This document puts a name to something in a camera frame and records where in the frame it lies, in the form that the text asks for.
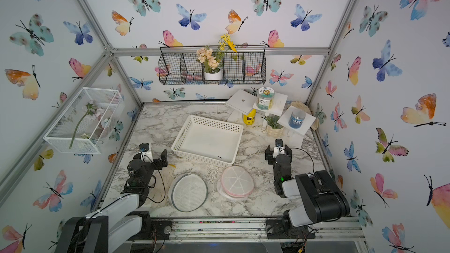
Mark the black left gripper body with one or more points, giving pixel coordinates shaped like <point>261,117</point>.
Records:
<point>158,166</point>

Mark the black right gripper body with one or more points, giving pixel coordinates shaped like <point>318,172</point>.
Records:
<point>271,160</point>

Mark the white mesh laundry bag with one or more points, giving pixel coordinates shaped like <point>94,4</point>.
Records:
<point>188,192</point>

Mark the pink trimmed mesh bag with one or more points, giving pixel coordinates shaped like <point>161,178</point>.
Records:
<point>235,183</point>

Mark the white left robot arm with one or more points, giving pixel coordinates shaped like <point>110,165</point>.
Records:
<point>108,228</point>

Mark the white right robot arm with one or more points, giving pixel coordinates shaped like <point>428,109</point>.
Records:
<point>322,201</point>

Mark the cream bubble plant pot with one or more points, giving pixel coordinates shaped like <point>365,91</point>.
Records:
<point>274,133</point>

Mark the white tiered wooden shelf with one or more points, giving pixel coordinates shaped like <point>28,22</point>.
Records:
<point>243,102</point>

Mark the green artificial plant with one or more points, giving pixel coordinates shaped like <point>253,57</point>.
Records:
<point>272,121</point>

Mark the blue granule jar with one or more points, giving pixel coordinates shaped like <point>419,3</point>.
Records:
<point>297,118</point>

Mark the yellow plastic bottle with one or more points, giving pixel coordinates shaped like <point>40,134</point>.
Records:
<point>249,119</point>

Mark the beige woven fan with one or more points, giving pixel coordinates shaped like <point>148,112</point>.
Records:
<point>305,108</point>

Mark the white perforated plastic basket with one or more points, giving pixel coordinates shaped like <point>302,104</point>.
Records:
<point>208,141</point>

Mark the green lidded glass jar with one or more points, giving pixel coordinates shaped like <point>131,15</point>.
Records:
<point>265,97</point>

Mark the pink artificial rose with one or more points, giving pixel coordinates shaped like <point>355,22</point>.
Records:
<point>88,130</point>

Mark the white pot with flowers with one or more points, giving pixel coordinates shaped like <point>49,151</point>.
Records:
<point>212,59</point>

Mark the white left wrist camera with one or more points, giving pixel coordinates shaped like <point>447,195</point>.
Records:
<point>146,153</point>

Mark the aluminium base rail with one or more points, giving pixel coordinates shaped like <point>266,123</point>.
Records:
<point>259,229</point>

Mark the white wire wall basket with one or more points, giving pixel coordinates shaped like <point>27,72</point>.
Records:
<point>60,133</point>

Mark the black wire wall basket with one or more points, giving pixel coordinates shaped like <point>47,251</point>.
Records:
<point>179,66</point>

